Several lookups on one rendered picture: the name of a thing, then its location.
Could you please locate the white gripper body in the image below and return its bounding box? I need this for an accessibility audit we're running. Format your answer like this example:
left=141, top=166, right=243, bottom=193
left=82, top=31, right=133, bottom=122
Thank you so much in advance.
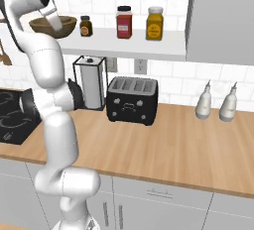
left=38, top=5, right=64, bottom=33

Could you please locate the brown wooden bowl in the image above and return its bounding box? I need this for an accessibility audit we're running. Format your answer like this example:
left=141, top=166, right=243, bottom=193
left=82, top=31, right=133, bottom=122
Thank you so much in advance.
left=29, top=15, right=78, bottom=40

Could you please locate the grey cabinet door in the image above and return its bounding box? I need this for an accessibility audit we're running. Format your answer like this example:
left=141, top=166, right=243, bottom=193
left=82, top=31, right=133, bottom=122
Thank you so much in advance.
left=201, top=209, right=254, bottom=230
left=112, top=192, right=212, bottom=230
left=25, top=162, right=116, bottom=230

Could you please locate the small brown spice jar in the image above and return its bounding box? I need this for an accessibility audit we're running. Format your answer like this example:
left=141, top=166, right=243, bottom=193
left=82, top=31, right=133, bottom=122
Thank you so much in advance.
left=78, top=15, right=94, bottom=38

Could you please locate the hanging wooden utensil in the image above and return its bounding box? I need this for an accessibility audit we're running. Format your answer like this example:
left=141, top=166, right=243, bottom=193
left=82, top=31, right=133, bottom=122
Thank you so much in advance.
left=0, top=40, right=14, bottom=67

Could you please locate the red jar with black lid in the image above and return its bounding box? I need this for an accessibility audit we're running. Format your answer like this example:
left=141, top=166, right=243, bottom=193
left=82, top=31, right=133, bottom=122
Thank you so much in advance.
left=115, top=5, right=134, bottom=40

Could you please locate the white paper towel roll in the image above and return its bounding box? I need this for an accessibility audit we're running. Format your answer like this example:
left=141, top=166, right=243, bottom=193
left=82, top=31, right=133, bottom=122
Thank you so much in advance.
left=79, top=63, right=105, bottom=109

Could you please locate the yellow jar with white lid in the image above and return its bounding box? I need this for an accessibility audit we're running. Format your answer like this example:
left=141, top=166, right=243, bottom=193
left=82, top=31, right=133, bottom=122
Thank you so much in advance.
left=145, top=6, right=165, bottom=42

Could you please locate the black hob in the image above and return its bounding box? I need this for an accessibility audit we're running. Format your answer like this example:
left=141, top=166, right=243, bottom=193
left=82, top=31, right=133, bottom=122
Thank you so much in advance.
left=0, top=87, right=43, bottom=147

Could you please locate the black four-slot toaster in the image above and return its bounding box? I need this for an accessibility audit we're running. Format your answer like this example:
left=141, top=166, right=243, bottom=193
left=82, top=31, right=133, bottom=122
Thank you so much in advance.
left=105, top=75, right=160, bottom=127

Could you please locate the white squeeze bottle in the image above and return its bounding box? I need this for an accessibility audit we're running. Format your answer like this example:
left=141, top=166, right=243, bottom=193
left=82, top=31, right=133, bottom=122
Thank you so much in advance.
left=218, top=81, right=239, bottom=123
left=194, top=79, right=213, bottom=121

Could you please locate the grey drawer front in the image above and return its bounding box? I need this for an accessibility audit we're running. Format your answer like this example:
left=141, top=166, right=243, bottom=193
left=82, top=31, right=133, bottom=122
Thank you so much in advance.
left=111, top=174, right=215, bottom=212
left=208, top=191, right=254, bottom=221

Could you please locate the black wire paper towel holder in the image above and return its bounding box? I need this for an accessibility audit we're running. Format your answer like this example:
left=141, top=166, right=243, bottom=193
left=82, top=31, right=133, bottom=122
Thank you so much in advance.
left=71, top=55, right=109, bottom=112

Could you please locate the white wall outlet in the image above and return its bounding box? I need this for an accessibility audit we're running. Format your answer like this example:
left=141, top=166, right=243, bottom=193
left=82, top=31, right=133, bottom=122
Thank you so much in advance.
left=133, top=57, right=149, bottom=75
left=106, top=57, right=119, bottom=73

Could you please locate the white wall shelf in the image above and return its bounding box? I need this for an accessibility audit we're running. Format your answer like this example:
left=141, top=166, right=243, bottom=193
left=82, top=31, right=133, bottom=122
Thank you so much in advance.
left=55, top=27, right=188, bottom=62

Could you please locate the grey wall cabinet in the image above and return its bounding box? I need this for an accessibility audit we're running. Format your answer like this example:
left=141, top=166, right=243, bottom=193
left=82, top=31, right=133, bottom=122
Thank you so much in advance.
left=184, top=0, right=254, bottom=67

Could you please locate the silver cabinet door handle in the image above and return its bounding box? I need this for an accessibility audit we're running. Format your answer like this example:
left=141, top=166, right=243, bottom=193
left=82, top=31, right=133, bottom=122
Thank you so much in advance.
left=117, top=203, right=125, bottom=230
left=102, top=201, right=110, bottom=229

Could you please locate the silver drawer handle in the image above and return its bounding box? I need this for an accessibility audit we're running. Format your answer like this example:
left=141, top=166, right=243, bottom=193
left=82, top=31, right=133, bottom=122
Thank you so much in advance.
left=146, top=188, right=175, bottom=198

